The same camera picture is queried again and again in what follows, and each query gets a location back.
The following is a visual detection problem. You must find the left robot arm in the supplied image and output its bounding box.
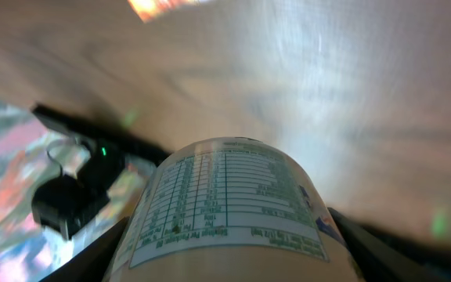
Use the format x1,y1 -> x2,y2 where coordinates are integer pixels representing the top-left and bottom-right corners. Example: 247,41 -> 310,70
31,104 -> 170,240

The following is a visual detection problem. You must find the green lid jar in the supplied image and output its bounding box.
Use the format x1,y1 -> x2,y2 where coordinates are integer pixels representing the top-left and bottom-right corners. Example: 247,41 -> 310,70
103,137 -> 364,282

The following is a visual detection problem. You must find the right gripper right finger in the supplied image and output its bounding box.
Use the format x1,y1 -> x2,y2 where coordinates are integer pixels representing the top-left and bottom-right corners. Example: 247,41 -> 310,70
329,208 -> 451,282

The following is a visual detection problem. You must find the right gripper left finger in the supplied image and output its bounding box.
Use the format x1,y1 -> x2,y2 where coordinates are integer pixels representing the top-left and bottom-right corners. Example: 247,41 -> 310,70
40,217 -> 129,282

